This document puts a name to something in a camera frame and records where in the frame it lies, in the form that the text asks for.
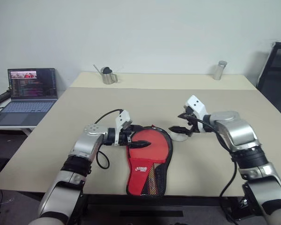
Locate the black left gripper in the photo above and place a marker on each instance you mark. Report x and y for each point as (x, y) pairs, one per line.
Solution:
(125, 138)

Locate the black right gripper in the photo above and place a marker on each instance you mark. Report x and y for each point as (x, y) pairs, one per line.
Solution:
(193, 123)

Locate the red table tennis paddle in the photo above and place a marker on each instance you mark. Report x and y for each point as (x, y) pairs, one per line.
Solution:
(157, 145)

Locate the black and red paddle case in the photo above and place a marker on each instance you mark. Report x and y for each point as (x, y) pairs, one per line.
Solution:
(135, 178)

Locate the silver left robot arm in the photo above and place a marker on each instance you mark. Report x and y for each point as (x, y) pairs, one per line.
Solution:
(89, 145)

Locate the metal shaker bottle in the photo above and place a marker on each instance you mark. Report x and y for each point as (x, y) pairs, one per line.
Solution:
(219, 71)

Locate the steel cup with spout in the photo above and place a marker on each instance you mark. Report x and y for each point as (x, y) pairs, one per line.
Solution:
(108, 78)

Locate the black item in cup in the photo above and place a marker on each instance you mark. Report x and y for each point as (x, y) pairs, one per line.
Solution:
(106, 70)

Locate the shiny metal caster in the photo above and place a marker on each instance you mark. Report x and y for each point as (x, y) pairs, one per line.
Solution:
(243, 203)

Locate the black office chair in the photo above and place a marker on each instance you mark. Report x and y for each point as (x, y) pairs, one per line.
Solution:
(277, 82)

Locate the open grey laptop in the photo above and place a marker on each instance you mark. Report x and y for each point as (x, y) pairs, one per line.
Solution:
(42, 82)

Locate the white side table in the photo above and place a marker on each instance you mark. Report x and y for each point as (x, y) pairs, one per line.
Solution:
(14, 127)

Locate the black power strip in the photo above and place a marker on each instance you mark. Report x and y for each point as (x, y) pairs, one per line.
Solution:
(0, 99)

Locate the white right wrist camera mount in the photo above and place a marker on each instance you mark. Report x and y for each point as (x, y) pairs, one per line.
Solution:
(196, 104)

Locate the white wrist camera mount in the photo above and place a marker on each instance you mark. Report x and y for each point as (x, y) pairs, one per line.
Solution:
(196, 104)
(123, 118)

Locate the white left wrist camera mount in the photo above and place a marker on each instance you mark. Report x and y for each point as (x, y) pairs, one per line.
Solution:
(123, 118)

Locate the black table frame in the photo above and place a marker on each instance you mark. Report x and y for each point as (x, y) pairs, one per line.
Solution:
(189, 204)

